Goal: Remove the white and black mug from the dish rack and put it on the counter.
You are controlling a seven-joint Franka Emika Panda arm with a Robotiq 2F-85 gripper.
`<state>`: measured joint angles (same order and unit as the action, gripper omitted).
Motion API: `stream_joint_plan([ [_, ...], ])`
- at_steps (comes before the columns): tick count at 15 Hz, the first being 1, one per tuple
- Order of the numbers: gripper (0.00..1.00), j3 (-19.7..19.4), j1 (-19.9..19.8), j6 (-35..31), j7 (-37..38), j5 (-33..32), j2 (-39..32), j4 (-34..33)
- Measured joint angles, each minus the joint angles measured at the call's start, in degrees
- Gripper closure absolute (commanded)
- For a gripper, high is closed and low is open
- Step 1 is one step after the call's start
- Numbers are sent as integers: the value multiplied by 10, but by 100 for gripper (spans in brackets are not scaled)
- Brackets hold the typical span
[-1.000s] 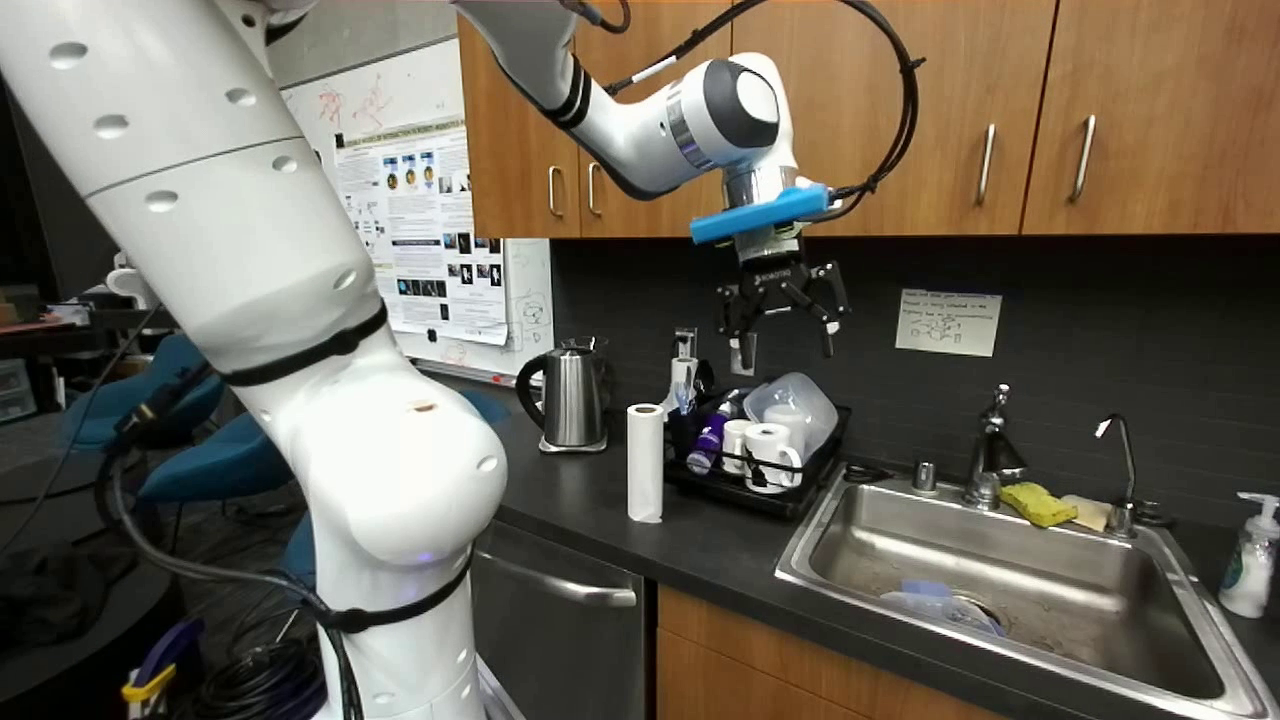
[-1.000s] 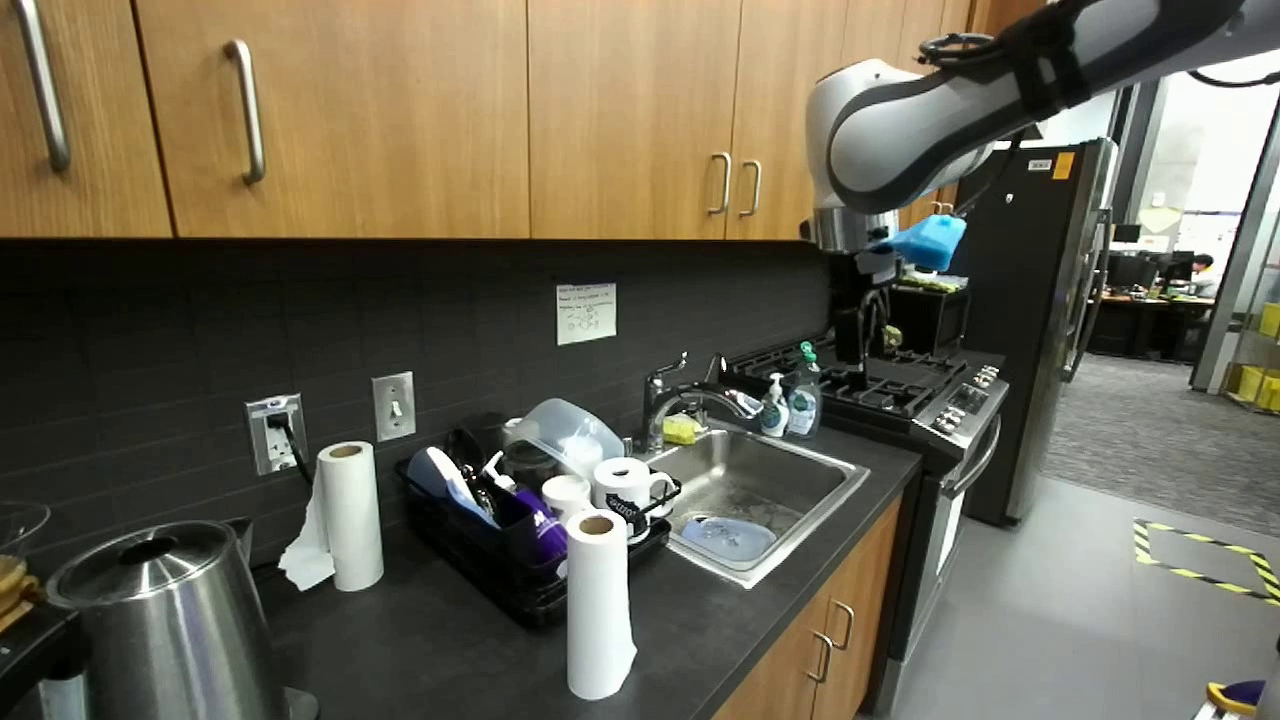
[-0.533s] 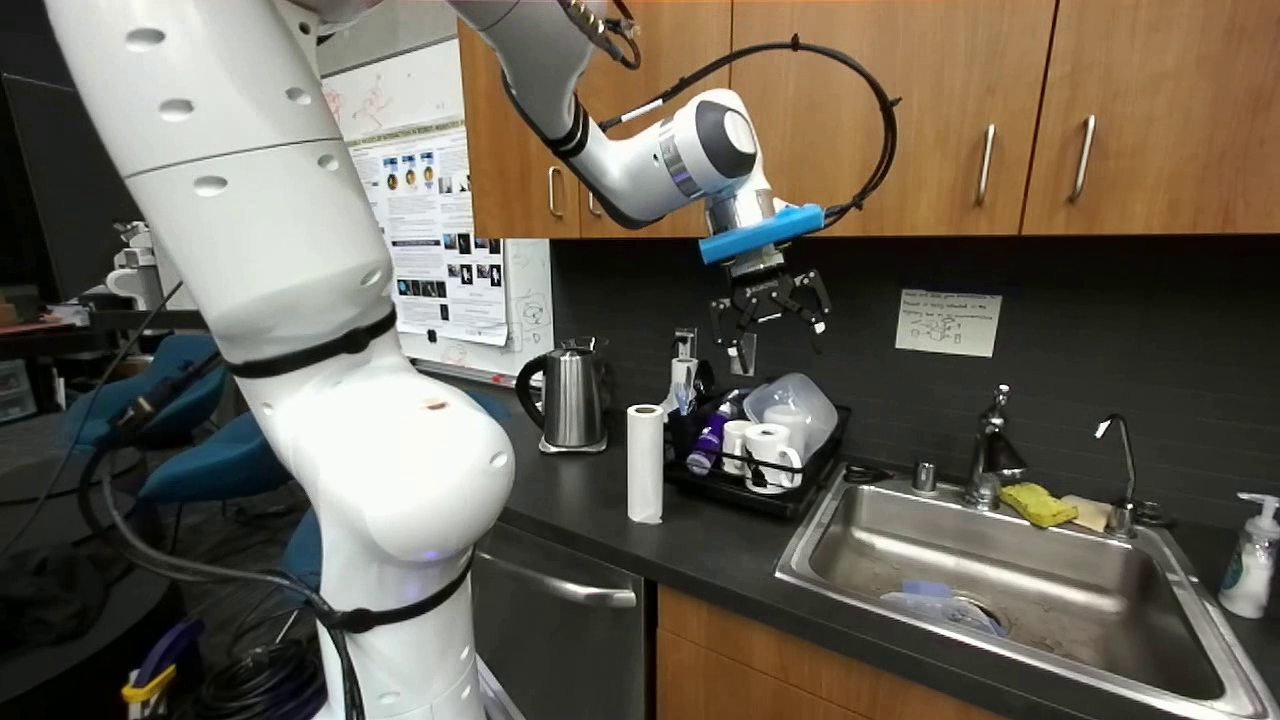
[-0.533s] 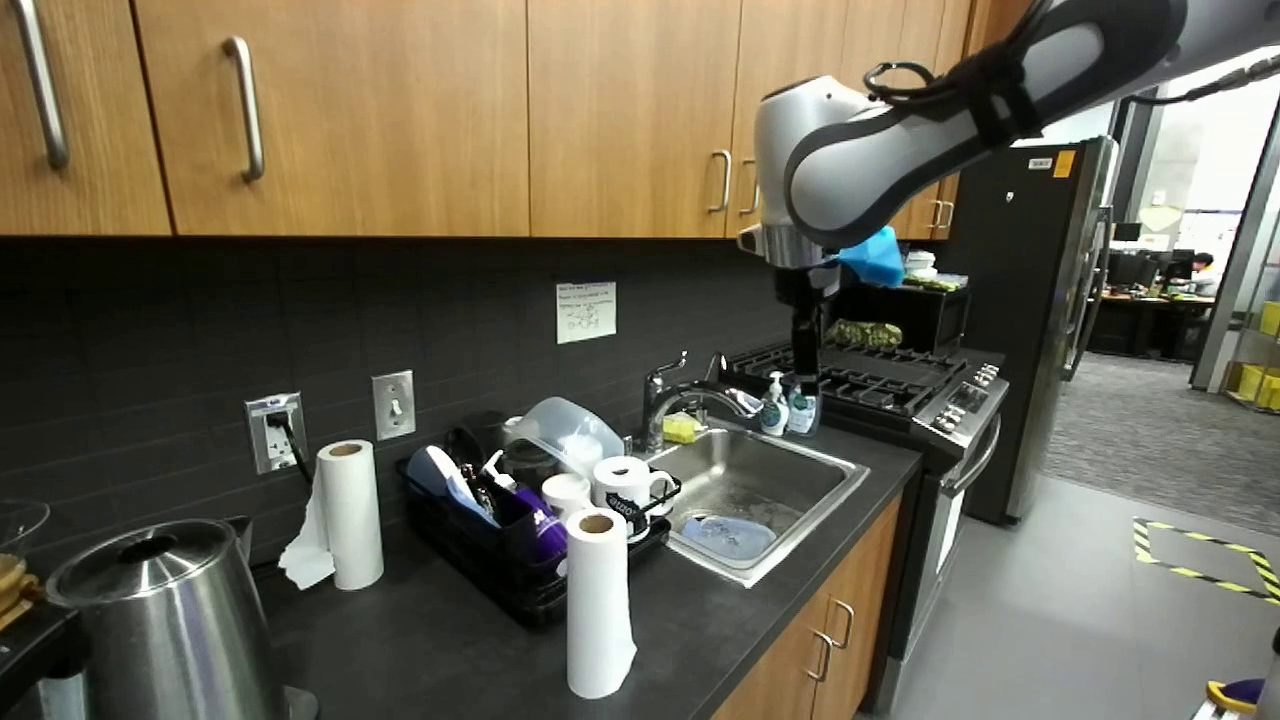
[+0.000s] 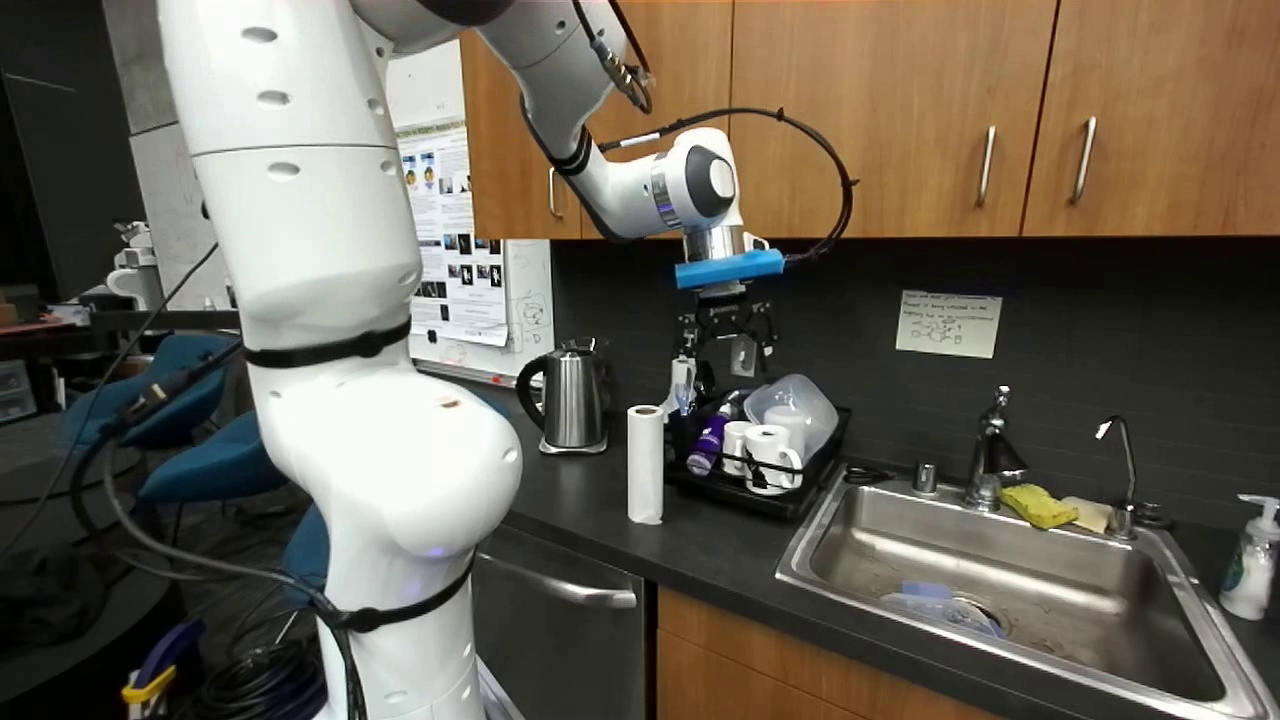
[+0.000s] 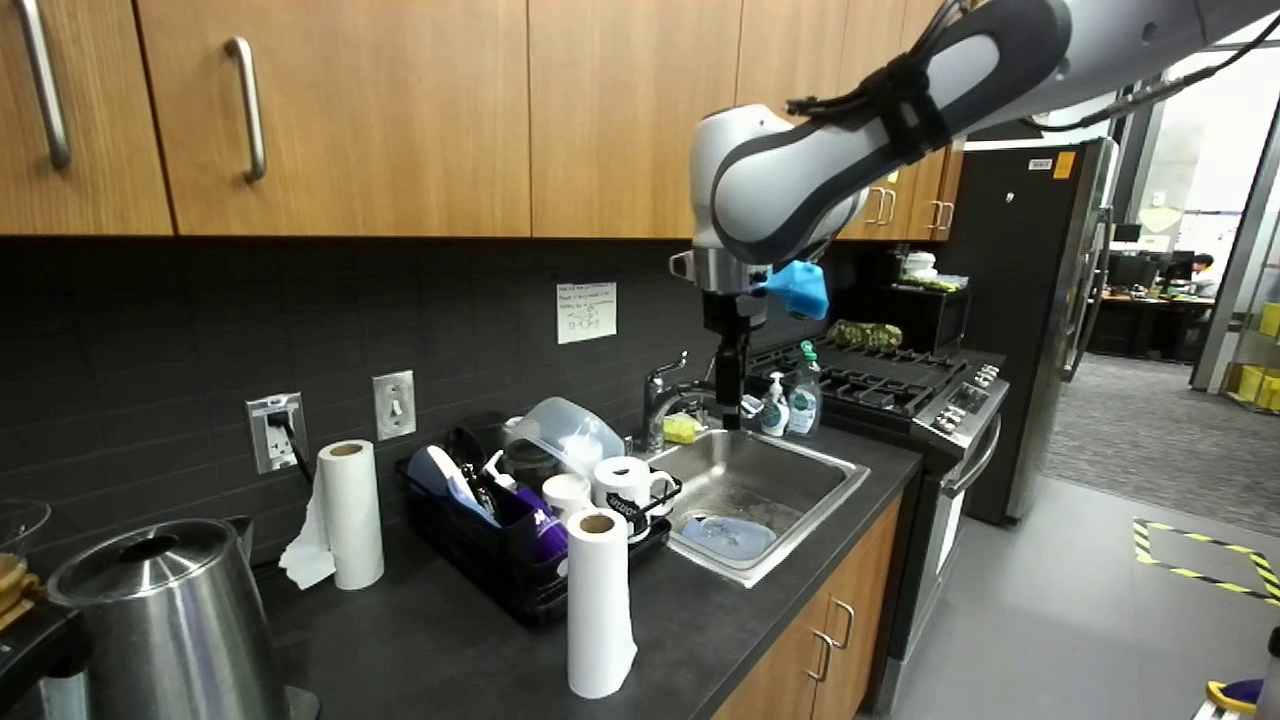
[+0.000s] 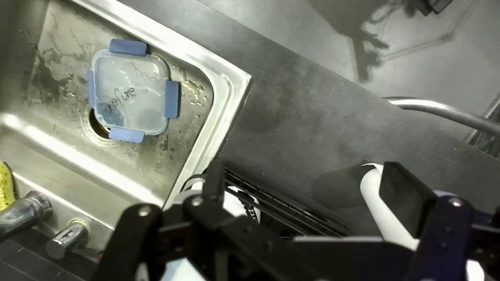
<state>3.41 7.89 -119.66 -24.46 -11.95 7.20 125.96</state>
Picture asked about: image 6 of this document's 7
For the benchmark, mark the blue dish soap bottle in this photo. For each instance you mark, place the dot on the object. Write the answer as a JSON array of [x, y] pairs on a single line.
[[806, 401]]

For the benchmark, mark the white soap dispenser bottle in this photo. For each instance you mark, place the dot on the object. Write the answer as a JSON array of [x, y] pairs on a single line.
[[772, 411]]

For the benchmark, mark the wooden lower cabinet door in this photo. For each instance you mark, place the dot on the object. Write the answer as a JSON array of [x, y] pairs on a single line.
[[864, 600], [772, 685]]

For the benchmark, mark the white bowl with green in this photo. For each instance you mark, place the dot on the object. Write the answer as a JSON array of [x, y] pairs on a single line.
[[927, 268]]

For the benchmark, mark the wooden upper cabinet door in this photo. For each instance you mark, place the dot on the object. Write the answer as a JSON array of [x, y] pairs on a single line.
[[386, 120], [923, 202], [93, 120], [627, 105], [772, 53]]

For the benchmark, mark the black gas stove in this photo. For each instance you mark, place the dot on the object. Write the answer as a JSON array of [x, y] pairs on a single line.
[[906, 385]]

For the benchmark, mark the wall power outlet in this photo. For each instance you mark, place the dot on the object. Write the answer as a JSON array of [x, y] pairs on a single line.
[[276, 433]]

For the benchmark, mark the yellow sponge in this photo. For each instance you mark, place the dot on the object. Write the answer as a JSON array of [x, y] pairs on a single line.
[[683, 431]]

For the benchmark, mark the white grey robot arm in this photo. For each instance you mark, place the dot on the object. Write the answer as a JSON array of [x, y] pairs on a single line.
[[802, 173]]

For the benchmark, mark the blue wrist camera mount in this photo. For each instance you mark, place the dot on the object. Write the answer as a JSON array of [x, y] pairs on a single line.
[[796, 289]]

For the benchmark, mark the white paper towel roll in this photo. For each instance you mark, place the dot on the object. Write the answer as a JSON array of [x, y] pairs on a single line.
[[603, 615], [348, 515]]

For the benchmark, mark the white paper wall notice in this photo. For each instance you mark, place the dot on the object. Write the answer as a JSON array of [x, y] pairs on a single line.
[[587, 314]]

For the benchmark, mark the clear lid with blue clips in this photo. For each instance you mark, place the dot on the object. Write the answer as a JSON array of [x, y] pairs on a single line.
[[724, 542]]

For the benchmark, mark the stainless steel kettle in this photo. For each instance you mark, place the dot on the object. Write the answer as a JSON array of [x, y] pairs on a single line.
[[173, 625]]

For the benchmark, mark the green oven mitt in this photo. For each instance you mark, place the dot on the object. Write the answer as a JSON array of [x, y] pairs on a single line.
[[864, 333]]

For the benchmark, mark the wall light switch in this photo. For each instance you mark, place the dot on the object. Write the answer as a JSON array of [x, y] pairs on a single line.
[[392, 404]]

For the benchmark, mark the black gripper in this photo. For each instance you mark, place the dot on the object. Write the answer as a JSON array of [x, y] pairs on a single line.
[[730, 320]]

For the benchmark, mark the glass bowl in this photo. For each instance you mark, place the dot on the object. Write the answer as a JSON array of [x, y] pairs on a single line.
[[21, 520]]

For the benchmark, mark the office desk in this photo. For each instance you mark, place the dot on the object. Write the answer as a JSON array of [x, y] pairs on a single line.
[[1147, 314]]

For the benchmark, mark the wooden cabinet door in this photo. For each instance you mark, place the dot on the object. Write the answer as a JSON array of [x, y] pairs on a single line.
[[772, 53], [772, 685], [627, 105], [93, 120], [386, 120], [923, 202], [864, 600]]

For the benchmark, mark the clear plastic container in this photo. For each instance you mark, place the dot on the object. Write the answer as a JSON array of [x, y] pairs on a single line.
[[565, 433]]

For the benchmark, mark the black countertop appliance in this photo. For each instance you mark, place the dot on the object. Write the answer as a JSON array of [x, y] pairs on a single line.
[[923, 320]]

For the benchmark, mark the black dish rack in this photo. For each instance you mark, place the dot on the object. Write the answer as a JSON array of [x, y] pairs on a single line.
[[464, 562]]

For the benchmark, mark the white purple yellow object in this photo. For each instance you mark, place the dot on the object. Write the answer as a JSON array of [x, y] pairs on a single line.
[[1233, 698]]

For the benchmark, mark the black refrigerator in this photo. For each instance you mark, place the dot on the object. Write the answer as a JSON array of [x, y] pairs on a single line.
[[1020, 333]]

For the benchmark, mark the blue white plate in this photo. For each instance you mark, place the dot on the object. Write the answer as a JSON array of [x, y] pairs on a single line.
[[447, 481]]

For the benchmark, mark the purple cup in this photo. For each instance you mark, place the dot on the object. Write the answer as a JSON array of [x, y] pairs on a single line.
[[541, 532]]

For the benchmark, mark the white paper towel roll back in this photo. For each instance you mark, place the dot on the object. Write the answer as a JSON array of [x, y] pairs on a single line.
[[348, 515]]

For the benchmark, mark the stainless steel sink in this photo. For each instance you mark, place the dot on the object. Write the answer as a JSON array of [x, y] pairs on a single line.
[[785, 481]]

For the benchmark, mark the small white cup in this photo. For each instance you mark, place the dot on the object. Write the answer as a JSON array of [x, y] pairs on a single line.
[[565, 499]]

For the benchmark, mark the chrome faucet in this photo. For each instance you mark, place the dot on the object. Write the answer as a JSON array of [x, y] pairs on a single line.
[[662, 394]]

